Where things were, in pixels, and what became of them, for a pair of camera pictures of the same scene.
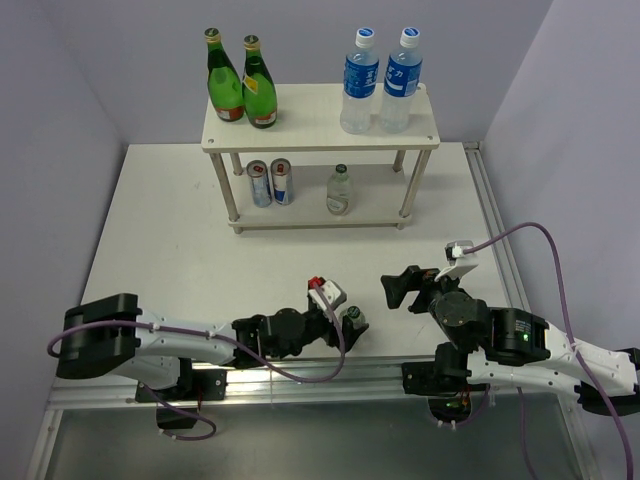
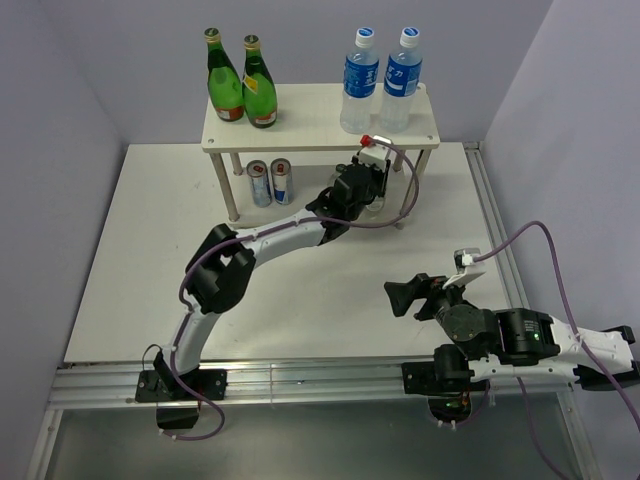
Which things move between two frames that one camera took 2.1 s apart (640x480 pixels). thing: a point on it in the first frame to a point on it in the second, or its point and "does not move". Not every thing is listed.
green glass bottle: [258, 88] does not move
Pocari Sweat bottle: [361, 74] does not move
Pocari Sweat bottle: [399, 81] does not move
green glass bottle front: [224, 83] does not move
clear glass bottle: [357, 315] to [376, 204]
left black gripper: [349, 332] to [380, 177]
